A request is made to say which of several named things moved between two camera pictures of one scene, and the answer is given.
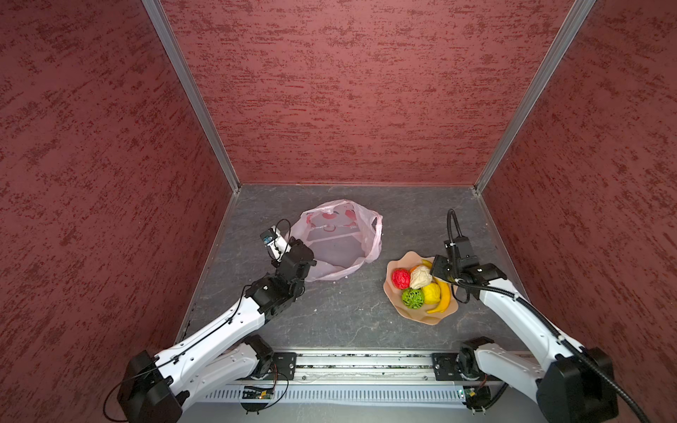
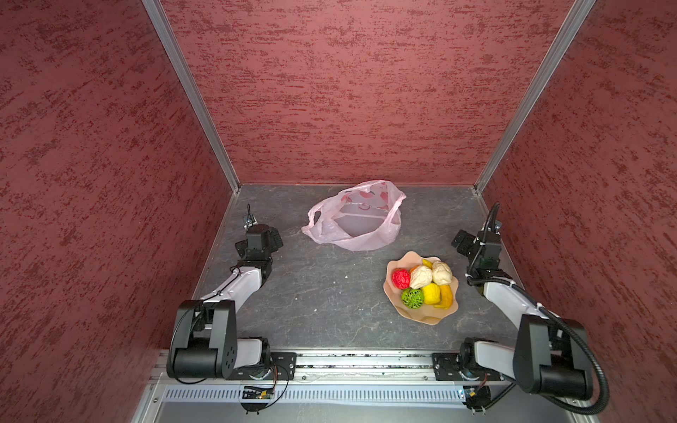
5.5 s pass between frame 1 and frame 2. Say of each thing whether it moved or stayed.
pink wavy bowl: stayed
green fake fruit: stayed
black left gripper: moved
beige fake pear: stayed
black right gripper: moved
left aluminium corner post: stayed
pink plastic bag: moved
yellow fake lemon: stayed
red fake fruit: stayed
